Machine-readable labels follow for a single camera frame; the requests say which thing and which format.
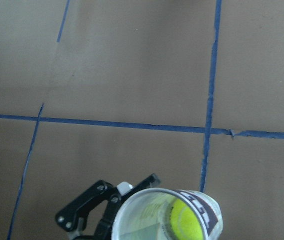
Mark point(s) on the right gripper black finger can side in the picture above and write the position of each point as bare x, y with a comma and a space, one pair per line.
73, 218

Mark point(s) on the clear tennis ball can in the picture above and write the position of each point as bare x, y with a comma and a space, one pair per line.
164, 214

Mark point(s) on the yellow Roland Garros tennis ball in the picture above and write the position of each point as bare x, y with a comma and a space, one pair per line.
184, 223

